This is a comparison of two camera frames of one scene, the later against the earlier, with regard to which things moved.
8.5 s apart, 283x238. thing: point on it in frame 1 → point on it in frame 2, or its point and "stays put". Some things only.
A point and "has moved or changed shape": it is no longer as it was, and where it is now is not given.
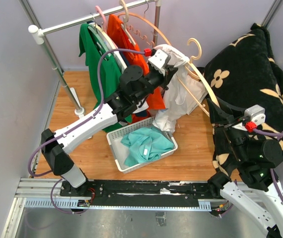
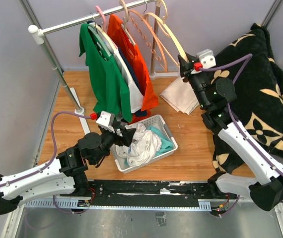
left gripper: [171, 71] → [127, 136]
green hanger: [99, 37] stays put
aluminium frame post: [271, 13] stays put
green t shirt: [90, 47] stays put
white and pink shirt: [175, 95] → [144, 147]
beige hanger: [124, 27] stays put
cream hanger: [191, 65] has moved or changed shape
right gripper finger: [218, 115] → [183, 65]
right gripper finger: [237, 111] → [190, 58]
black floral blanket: [245, 69] stays put
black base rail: [141, 193] stays put
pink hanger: [105, 26] stays put
